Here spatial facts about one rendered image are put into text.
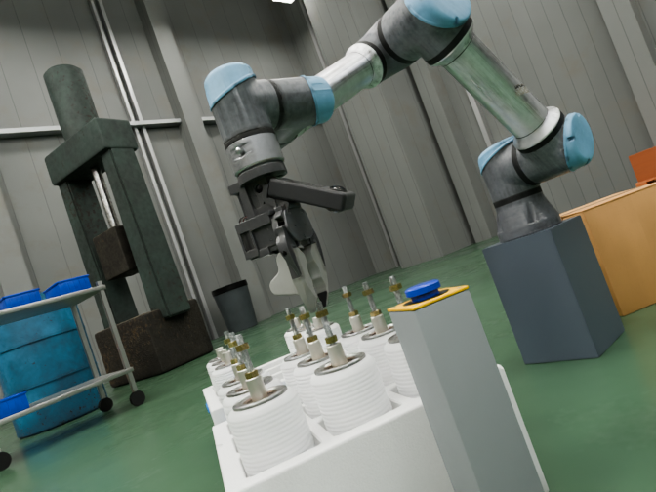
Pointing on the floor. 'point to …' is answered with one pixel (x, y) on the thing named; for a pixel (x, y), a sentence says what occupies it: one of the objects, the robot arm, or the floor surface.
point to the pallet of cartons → (644, 166)
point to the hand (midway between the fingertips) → (320, 299)
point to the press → (120, 235)
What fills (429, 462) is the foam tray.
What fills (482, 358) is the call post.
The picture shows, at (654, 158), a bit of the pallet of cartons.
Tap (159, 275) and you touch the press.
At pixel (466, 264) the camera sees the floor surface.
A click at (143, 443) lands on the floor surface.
